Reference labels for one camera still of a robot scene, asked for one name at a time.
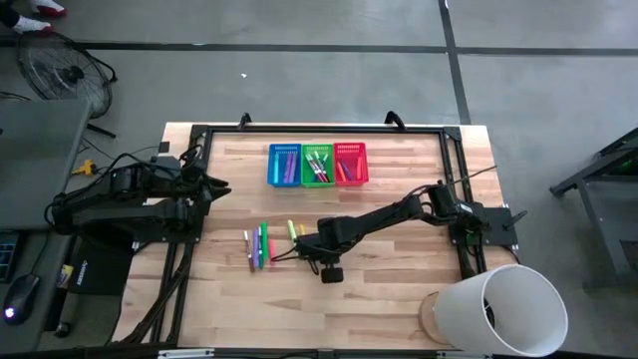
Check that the red highlighter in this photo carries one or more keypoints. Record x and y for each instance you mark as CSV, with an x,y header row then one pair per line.
x,y
341,171

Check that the small black square pad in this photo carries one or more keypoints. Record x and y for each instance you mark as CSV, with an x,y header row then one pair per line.
x,y
164,147

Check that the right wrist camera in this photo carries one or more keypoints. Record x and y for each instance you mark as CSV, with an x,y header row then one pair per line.
x,y
332,275

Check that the green capped white marker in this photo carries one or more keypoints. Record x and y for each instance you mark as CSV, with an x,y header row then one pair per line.
x,y
259,261

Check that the black Husky bag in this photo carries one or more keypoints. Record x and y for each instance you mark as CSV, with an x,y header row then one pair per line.
x,y
99,264

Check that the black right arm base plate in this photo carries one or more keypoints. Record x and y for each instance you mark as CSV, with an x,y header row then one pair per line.
x,y
493,224

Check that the blue plastic basket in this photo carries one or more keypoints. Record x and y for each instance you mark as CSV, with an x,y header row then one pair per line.
x,y
269,182

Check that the magenta capped white marker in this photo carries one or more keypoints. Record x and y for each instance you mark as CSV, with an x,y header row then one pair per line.
x,y
319,172

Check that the black aluminium table frame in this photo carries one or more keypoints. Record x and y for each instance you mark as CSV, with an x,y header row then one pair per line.
x,y
324,129

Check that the lavender Sharpie marker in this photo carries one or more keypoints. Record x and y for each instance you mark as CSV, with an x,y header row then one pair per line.
x,y
255,249

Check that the dark desk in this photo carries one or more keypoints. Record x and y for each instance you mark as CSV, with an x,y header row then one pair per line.
x,y
30,339

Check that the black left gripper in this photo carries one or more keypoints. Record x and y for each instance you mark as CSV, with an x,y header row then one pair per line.
x,y
194,199

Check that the yellow highlighter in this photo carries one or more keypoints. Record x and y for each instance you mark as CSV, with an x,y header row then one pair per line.
x,y
302,229

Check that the blue violet highlighter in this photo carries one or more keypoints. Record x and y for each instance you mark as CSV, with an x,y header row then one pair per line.
x,y
347,171

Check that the black floor fan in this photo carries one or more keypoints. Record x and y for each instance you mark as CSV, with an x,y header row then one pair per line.
x,y
65,75

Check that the backlit keyboard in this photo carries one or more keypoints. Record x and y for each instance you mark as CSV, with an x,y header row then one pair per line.
x,y
7,256

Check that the black metal cart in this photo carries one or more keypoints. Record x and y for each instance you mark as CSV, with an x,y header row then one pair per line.
x,y
598,199

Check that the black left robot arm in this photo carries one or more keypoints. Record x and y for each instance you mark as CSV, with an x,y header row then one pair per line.
x,y
124,212

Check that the pink highlighter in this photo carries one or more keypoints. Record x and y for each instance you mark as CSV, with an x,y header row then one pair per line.
x,y
271,249

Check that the light purple Sharpie marker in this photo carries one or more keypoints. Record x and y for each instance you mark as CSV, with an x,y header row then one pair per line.
x,y
293,167

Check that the orange highlighter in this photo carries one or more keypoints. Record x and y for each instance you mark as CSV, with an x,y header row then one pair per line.
x,y
358,167

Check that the person's foot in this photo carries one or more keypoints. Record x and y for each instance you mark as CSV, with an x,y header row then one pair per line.
x,y
30,25
47,6

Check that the grey desk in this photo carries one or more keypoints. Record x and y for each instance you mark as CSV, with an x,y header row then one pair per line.
x,y
40,159

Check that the teal Sharpie marker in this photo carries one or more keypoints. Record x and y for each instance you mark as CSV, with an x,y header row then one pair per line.
x,y
276,167

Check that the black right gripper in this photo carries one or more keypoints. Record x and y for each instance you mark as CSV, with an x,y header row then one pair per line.
x,y
329,242

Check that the blue capped white marker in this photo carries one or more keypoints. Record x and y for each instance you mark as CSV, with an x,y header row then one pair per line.
x,y
325,160

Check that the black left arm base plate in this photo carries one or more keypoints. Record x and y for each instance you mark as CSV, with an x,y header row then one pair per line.
x,y
149,237

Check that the dark red capped white marker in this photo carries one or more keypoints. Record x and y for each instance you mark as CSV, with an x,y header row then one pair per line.
x,y
247,249

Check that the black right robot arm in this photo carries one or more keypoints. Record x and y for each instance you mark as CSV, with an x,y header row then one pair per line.
x,y
389,217

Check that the red plastic basket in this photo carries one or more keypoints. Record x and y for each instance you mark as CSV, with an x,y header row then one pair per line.
x,y
364,182

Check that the green plastic basket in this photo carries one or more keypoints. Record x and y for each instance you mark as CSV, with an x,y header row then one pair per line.
x,y
305,183

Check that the lime green Sharpie marker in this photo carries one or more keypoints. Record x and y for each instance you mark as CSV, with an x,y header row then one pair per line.
x,y
291,231

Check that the yellow label card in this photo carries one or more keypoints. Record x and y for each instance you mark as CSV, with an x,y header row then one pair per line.
x,y
65,276

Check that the black computer mouse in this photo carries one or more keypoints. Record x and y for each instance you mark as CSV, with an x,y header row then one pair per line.
x,y
20,299

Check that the small black knob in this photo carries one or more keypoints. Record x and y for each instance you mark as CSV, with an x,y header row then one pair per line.
x,y
62,329

